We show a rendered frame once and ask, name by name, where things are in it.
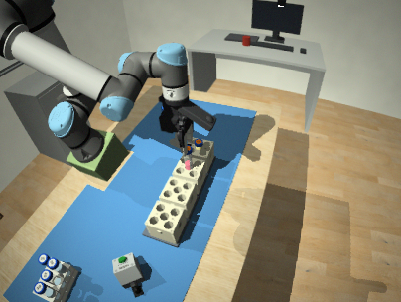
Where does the white tube rack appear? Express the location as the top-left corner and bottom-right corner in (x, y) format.
(34, 261), (78, 302)

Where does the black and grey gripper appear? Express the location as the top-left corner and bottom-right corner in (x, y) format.
(159, 95), (194, 157)

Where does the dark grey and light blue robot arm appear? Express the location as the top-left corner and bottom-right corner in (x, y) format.
(0, 0), (190, 163)

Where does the blue tube cap with white dot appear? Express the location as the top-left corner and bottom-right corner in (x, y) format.
(47, 257), (71, 277)

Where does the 50 ml tube with dark blue cap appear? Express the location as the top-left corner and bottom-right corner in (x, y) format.
(38, 253), (50, 267)

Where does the sample tube with blue cap and pink liquid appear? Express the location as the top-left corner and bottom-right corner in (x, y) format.
(184, 145), (193, 170)

